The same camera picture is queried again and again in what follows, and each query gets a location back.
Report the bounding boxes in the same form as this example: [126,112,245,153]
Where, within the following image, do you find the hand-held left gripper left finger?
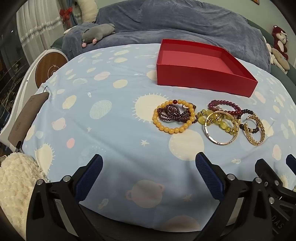
[26,154,104,241]

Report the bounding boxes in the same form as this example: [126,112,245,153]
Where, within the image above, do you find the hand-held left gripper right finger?
[195,152,275,241]

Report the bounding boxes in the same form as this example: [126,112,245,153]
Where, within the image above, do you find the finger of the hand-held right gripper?
[254,159,287,193]
[286,154,296,175]

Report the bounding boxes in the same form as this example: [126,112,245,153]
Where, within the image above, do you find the gold chain bracelet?
[242,114,265,146]

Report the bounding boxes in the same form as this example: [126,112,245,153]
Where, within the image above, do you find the thin gold bangle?
[203,111,239,146]

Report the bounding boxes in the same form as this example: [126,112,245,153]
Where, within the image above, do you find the yellow-green bead bracelet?
[197,108,239,135]

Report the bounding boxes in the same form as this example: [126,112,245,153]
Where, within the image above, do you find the orange bead bracelet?
[152,99,197,134]

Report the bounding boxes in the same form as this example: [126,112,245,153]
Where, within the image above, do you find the dark purple garnet bracelet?
[157,103,199,126]

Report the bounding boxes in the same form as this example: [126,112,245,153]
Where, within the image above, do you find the dark red bead bracelet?
[207,99,259,135]

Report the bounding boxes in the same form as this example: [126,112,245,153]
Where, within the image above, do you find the red cardboard box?
[156,39,258,98]

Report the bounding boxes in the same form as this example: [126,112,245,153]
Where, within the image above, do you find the white fluffy cushion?
[0,153,48,233]

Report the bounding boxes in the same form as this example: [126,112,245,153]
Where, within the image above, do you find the blue-covered sofa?
[50,19,296,94]

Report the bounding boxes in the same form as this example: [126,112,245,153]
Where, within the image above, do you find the white and grey plush toy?
[265,43,291,75]

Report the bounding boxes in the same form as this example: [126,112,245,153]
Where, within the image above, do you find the red monkey plush toy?
[271,25,289,61]

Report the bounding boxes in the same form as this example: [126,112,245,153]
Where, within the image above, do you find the grey-blue velvet blanket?
[62,0,271,73]

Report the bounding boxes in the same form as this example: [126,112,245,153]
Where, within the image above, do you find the white sheer curtain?
[16,0,82,64]

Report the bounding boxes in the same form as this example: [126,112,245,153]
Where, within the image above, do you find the red bow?
[59,7,73,24]

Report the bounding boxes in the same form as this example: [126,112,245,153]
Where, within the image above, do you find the cream long pillow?
[77,0,100,24]

